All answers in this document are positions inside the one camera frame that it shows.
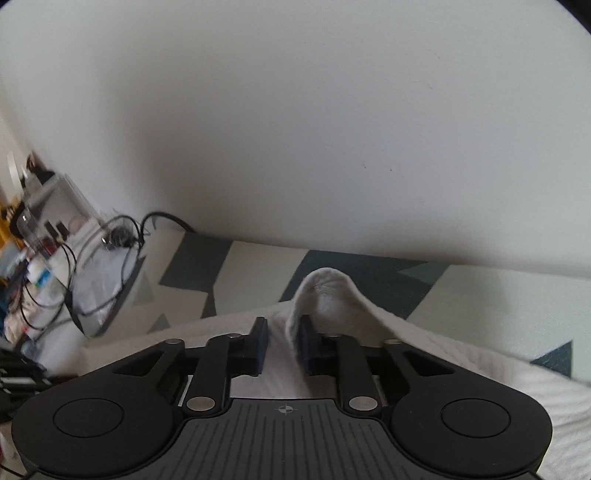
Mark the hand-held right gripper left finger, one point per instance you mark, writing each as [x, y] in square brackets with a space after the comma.
[260, 345]

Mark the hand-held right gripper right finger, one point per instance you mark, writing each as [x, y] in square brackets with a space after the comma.
[306, 345]

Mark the white ribbed cloth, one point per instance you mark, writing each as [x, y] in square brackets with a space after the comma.
[466, 350]

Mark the geometric teal white tablecloth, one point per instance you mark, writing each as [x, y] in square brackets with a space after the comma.
[258, 261]

